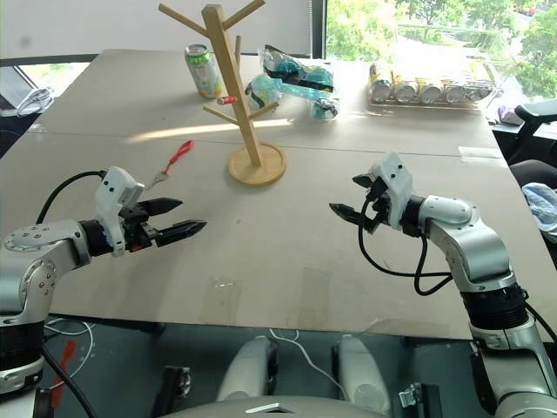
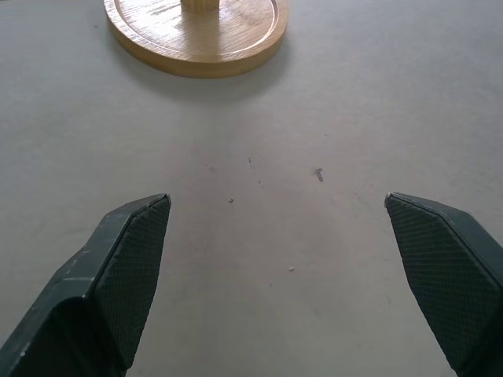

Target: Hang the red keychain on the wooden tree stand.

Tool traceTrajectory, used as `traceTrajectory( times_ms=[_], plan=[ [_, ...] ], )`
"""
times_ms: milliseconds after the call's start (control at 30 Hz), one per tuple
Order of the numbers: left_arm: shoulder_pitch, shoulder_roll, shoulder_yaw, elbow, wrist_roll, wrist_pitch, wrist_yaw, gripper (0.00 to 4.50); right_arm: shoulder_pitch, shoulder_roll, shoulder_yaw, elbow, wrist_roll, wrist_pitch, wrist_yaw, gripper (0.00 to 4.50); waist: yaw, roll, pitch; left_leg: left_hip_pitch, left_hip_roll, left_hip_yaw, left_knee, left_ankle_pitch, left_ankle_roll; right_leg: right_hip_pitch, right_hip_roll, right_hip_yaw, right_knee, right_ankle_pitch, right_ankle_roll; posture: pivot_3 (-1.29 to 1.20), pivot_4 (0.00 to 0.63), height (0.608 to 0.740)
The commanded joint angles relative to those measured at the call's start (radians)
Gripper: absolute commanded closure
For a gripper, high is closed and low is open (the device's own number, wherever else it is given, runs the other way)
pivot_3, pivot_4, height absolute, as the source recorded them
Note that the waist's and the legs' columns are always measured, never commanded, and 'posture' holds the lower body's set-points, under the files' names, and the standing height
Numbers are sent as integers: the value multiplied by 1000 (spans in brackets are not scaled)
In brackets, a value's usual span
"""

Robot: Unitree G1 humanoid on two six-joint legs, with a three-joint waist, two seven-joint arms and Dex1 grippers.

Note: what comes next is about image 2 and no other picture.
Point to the round wooden stand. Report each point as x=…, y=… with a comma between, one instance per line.
x=196, y=35

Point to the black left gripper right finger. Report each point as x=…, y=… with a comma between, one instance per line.
x=452, y=275

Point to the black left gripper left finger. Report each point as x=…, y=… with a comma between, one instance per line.
x=98, y=282

